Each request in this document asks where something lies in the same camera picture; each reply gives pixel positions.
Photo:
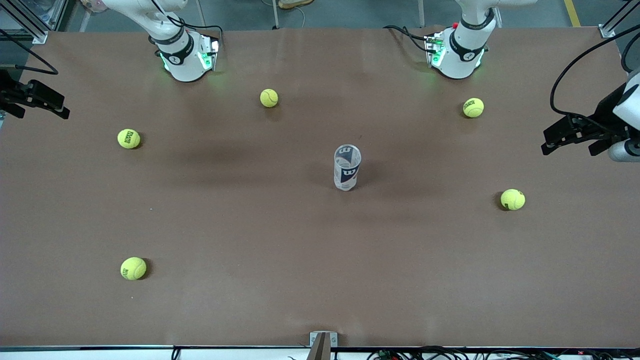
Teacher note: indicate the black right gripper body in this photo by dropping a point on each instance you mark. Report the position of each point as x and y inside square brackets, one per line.
[11, 94]

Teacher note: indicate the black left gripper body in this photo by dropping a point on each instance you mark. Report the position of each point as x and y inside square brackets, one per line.
[606, 116]

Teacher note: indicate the clear plastic tennis ball can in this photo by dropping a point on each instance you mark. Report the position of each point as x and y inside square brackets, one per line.
[347, 170]

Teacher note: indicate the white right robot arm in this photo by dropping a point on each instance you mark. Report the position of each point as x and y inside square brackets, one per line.
[182, 60]

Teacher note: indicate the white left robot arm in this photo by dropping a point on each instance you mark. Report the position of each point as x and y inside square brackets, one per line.
[462, 50]

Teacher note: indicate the yellow tennis ball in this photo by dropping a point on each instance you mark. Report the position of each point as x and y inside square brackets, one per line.
[128, 138]
[473, 107]
[133, 268]
[269, 98]
[513, 199]

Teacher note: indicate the thin grey metal pole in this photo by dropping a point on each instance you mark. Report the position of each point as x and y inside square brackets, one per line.
[200, 15]
[274, 15]

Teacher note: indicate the tan shoe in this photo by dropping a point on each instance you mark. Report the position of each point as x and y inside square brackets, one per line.
[295, 3]

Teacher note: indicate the aluminium frame profile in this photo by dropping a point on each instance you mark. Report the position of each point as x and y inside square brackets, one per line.
[39, 36]
[607, 32]

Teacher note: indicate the grey metal camera mount bracket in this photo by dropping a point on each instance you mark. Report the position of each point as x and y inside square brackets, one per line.
[323, 345]

